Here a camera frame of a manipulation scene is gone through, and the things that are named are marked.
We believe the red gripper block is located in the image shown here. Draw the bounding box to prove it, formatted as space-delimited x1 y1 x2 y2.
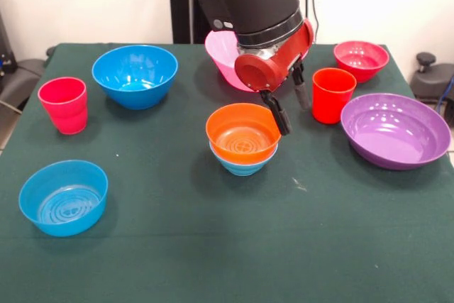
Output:
233 18 316 136

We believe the red cup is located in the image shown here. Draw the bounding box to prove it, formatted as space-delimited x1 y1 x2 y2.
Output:
311 67 358 125

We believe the orange bowl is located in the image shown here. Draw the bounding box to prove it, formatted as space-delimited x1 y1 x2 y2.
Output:
205 102 282 164

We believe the ribbed cyan bowl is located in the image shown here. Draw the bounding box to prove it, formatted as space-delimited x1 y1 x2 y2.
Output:
209 141 279 177

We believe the large pink bowl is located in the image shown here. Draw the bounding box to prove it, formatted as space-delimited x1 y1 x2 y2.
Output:
204 30 257 93

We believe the wide purple bowl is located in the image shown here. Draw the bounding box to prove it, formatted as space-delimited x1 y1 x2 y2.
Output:
340 92 452 171

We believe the deep blue bowl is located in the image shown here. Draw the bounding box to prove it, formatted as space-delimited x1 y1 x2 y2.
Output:
91 44 179 111

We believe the ribbed pink-red cup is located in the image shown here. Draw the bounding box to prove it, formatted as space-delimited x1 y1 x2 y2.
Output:
38 76 88 136

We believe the flat-bottomed blue bowl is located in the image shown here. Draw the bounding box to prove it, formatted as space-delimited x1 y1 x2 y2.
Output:
18 160 109 238

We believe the small crimson bowl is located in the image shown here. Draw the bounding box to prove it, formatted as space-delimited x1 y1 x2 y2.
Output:
333 40 390 84

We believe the grey black equipment base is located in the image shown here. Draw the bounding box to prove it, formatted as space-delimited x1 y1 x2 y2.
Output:
0 57 47 112
411 52 454 105

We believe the dark green table cloth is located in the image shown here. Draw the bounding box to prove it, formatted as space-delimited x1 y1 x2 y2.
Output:
0 43 454 303

